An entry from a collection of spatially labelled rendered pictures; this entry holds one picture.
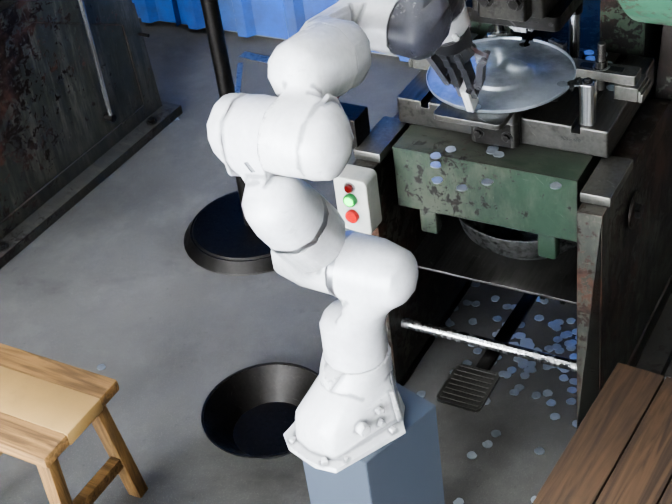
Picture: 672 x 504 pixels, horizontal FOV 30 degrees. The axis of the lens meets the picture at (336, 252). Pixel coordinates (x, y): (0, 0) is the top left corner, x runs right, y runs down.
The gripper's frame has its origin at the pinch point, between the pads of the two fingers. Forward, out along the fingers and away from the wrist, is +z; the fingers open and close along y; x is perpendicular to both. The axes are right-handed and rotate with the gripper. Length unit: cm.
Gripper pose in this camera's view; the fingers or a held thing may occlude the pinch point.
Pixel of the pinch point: (469, 95)
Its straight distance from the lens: 235.8
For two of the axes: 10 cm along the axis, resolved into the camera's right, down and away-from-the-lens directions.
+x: 3.6, -8.6, 3.7
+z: 2.9, 4.8, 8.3
